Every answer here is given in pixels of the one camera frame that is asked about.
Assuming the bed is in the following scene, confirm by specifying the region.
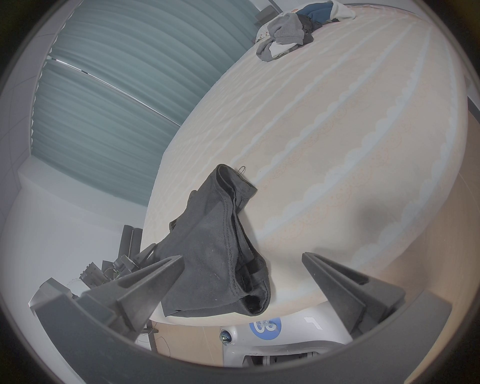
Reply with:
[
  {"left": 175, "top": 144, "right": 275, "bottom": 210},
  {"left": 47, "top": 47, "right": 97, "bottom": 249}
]
[{"left": 143, "top": 0, "right": 480, "bottom": 324}]

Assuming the pile of clothes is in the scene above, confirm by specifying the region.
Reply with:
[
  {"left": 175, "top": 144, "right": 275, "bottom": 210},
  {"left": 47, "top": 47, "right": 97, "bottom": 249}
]
[{"left": 256, "top": 0, "right": 357, "bottom": 63}]

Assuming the black T-shirt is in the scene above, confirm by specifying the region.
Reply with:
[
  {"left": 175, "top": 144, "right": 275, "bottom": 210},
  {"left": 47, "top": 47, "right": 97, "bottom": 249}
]
[{"left": 133, "top": 164, "right": 272, "bottom": 318}]

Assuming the blue-green curtain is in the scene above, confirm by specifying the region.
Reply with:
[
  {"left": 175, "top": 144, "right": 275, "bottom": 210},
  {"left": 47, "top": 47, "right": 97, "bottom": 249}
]
[
  {"left": 30, "top": 59, "right": 181, "bottom": 208},
  {"left": 48, "top": 0, "right": 264, "bottom": 127}
]

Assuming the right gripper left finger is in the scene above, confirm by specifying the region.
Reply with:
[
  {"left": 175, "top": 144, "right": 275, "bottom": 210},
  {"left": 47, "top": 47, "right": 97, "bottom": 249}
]
[{"left": 80, "top": 255, "right": 185, "bottom": 335}]

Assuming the grey bedside table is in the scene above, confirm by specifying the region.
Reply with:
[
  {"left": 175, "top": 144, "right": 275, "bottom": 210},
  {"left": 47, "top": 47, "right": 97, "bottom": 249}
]
[{"left": 256, "top": 5, "right": 277, "bottom": 25}]

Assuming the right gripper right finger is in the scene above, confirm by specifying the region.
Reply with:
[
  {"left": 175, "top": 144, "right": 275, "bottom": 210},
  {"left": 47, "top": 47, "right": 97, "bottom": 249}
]
[{"left": 302, "top": 252, "right": 406, "bottom": 335}]

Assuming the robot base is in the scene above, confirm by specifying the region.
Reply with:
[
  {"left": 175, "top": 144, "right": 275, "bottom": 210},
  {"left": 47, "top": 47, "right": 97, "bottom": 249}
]
[{"left": 219, "top": 307, "right": 355, "bottom": 370}]

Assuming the black chest of drawers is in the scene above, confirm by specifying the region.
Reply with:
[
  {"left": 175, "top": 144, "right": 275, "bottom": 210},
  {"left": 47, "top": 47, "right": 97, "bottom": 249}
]
[{"left": 118, "top": 225, "right": 143, "bottom": 260}]

